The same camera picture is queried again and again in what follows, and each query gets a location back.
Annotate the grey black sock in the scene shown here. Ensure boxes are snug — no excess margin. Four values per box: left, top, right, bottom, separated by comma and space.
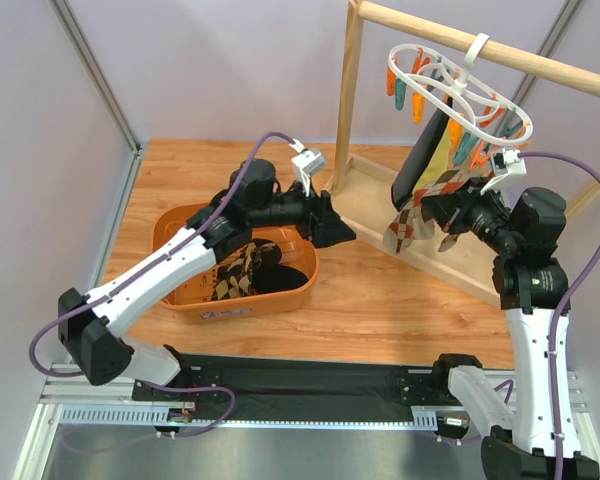
390, 110, 449, 211

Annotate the wooden hanger rack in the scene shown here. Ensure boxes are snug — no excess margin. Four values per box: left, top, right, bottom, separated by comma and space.
330, 1, 600, 305

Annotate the left aluminium frame post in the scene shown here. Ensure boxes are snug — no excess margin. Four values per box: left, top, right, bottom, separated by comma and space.
49, 0, 144, 287

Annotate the yellow grey sock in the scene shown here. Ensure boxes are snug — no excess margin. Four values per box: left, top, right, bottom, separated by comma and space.
414, 120, 453, 190

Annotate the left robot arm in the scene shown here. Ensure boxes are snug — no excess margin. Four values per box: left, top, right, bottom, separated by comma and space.
58, 159, 356, 388

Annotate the right aluminium frame post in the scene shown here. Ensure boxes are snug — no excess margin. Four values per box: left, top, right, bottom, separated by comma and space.
513, 0, 587, 105

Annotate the white round clip hanger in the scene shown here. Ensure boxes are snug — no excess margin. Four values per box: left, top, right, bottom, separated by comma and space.
387, 33, 533, 148

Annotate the orange plastic basket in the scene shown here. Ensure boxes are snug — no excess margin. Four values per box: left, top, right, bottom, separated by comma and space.
158, 226, 320, 321

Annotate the black white-striped sock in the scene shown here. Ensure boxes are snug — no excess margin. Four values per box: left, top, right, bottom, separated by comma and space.
252, 264, 308, 295

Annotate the beige orange argyle sock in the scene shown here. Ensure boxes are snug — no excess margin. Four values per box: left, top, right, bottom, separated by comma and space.
383, 169, 466, 254

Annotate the brown argyle sock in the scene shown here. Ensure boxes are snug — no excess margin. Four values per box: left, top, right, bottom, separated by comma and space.
211, 259, 249, 301
227, 239, 282, 298

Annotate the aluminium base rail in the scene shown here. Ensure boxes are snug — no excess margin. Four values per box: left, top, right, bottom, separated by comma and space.
39, 363, 591, 431

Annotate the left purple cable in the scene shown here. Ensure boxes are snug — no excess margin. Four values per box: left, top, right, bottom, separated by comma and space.
28, 131, 306, 454

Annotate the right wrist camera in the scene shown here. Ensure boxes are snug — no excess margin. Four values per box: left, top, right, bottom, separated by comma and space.
480, 148, 527, 195

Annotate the aluminium frame post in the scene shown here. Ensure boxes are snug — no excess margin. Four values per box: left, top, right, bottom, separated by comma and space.
513, 0, 587, 105
49, 0, 144, 287

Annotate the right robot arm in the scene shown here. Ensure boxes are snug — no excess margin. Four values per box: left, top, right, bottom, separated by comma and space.
421, 179, 600, 479

